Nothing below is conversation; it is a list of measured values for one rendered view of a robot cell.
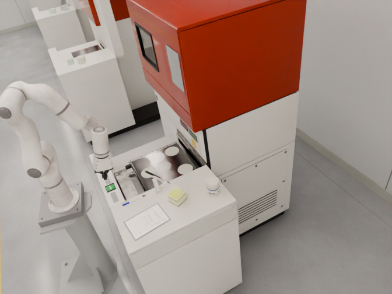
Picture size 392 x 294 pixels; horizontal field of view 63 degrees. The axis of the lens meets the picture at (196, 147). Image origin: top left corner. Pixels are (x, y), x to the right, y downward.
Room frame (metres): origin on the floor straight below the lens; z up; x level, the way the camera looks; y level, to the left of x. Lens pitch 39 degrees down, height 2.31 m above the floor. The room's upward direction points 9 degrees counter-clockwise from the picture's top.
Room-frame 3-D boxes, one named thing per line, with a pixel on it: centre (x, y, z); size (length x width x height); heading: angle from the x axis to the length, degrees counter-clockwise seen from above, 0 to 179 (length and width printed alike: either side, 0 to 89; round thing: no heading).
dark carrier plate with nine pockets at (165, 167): (1.59, 0.23, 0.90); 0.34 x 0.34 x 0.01; 21
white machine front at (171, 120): (1.85, 0.09, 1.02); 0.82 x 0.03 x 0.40; 21
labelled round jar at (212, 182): (1.23, -0.06, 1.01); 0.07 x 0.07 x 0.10
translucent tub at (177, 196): (1.21, 0.15, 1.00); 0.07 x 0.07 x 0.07; 45
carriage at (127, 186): (1.48, 0.47, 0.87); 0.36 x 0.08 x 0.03; 21
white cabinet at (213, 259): (1.48, 0.30, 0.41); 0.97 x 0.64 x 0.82; 21
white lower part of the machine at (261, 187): (1.97, -0.23, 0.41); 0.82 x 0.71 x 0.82; 21
